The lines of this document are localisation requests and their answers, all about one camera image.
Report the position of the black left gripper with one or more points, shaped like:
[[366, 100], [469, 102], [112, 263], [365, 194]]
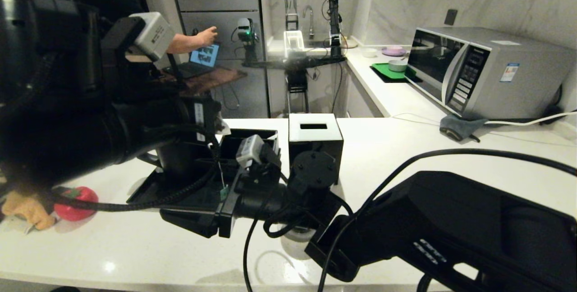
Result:
[[198, 120]]

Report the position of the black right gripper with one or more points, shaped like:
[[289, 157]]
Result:
[[230, 206]]

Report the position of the grey tea bag teal tag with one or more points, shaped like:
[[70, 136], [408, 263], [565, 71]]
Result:
[[224, 166]]

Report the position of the black electric kettle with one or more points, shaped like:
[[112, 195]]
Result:
[[185, 161]]

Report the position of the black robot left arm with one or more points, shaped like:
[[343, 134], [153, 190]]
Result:
[[67, 125]]

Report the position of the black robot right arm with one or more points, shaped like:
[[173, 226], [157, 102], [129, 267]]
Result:
[[451, 229]]

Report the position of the black rectangular serving tray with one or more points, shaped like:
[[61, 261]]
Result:
[[180, 195]]

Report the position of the black compartment organizer box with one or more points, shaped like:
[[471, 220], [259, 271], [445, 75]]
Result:
[[232, 141]]

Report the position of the brown wooden stool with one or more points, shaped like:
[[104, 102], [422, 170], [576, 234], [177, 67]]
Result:
[[216, 78]]

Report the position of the white sachet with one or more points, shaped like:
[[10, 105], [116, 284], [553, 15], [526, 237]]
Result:
[[272, 135]]

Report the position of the open laptop blue screen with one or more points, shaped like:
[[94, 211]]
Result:
[[203, 55]]

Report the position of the black teleoperation platform stand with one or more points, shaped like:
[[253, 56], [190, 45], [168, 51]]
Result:
[[297, 81]]

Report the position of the black tissue box white lid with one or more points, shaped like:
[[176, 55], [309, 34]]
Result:
[[315, 125]]

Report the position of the white round coaster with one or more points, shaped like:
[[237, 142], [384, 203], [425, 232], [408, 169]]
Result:
[[297, 236]]

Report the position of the white dish rack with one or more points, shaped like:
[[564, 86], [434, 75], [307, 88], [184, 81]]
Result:
[[293, 43]]

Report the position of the red toy tomato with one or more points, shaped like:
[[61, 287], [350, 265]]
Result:
[[76, 204]]

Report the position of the tall black metal stand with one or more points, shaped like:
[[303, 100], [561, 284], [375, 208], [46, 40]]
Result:
[[290, 7]]

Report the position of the chrome kitchen faucet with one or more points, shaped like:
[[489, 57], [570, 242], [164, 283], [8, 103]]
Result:
[[310, 21]]

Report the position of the small white bowl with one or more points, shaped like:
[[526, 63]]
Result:
[[368, 52]]

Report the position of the green tray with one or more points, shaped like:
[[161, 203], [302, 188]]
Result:
[[383, 71]]

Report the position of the grey bowl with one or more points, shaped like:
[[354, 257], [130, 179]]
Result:
[[396, 66]]

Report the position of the purple plate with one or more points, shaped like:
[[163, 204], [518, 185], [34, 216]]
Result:
[[393, 51]]

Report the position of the dark grey folded cloth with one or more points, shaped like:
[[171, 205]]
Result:
[[457, 126]]

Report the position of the silver microwave oven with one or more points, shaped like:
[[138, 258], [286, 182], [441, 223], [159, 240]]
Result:
[[518, 82]]

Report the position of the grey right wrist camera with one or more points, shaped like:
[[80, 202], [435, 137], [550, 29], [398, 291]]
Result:
[[251, 150]]

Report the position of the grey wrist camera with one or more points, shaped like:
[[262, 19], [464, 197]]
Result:
[[153, 35], [251, 150]]

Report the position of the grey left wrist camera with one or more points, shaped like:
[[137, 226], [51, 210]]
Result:
[[153, 35]]

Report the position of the black wall outlet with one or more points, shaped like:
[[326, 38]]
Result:
[[449, 17]]

